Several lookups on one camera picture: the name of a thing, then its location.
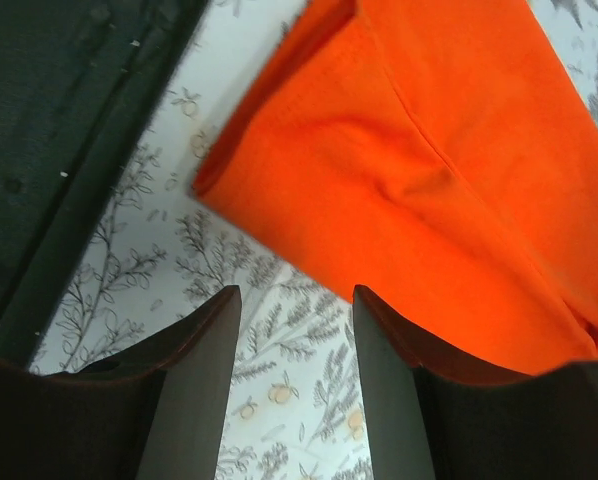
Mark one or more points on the floral table mat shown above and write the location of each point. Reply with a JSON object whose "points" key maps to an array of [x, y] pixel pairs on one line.
{"points": [[294, 409]]}

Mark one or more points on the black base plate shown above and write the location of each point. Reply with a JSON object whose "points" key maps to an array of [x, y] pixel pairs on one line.
{"points": [[79, 81]]}

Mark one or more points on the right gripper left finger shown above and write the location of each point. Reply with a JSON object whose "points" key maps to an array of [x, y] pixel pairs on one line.
{"points": [[155, 410]]}

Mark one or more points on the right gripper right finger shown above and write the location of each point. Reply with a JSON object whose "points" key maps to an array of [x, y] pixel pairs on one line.
{"points": [[434, 411]]}

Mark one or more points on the orange t shirt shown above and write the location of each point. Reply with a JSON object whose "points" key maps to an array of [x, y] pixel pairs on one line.
{"points": [[436, 152]]}

